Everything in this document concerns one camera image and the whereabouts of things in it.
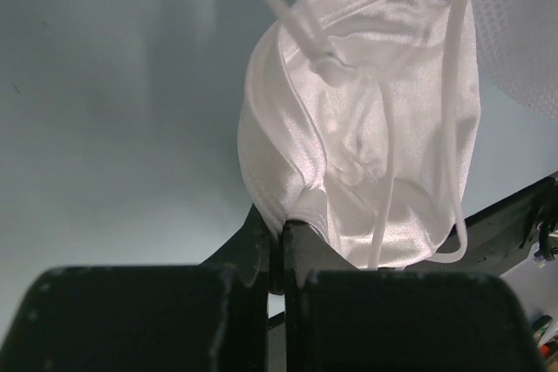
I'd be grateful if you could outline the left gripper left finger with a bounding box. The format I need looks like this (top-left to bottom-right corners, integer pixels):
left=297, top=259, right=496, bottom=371
left=1, top=214, right=270, bottom=371

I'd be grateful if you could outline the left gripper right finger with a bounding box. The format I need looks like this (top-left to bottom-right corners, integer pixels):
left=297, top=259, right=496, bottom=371
left=282, top=221, right=545, bottom=371

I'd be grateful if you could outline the white satin bra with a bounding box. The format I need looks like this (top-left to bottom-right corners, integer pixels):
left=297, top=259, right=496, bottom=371
left=238, top=0, right=480, bottom=270

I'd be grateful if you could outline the white mesh laundry bag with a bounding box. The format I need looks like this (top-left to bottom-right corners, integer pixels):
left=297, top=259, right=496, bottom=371
left=472, top=0, right=557, bottom=120

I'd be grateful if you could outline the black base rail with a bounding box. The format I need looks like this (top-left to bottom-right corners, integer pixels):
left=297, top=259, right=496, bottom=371
left=195, top=175, right=558, bottom=334

